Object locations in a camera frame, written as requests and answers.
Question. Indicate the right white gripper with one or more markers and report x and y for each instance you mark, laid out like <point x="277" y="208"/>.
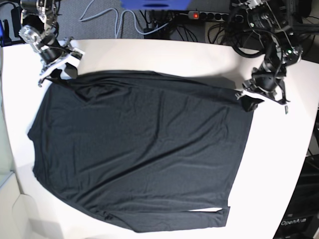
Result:
<point x="59" y="62"/>

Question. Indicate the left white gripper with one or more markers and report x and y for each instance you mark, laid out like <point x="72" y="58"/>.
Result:
<point x="263" y="86"/>

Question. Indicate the black long-sleeve T-shirt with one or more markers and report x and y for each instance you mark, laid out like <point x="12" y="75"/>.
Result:
<point x="140" y="150"/>

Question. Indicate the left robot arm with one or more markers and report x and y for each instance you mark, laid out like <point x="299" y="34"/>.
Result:
<point x="281" y="49"/>

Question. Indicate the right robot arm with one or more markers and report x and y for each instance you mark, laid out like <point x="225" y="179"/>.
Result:
<point x="39" y="29"/>

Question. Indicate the black power adapter brick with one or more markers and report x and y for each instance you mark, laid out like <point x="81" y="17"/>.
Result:
<point x="16" y="22"/>

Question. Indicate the blue plastic box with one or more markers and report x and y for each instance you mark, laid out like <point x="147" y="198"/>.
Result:
<point x="155" y="4"/>

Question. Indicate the black OpenArm equipment case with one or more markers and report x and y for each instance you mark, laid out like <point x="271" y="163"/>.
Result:
<point x="303" y="208"/>

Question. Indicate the black power strip red switch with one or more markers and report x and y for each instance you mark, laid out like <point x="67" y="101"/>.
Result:
<point x="208" y="16"/>

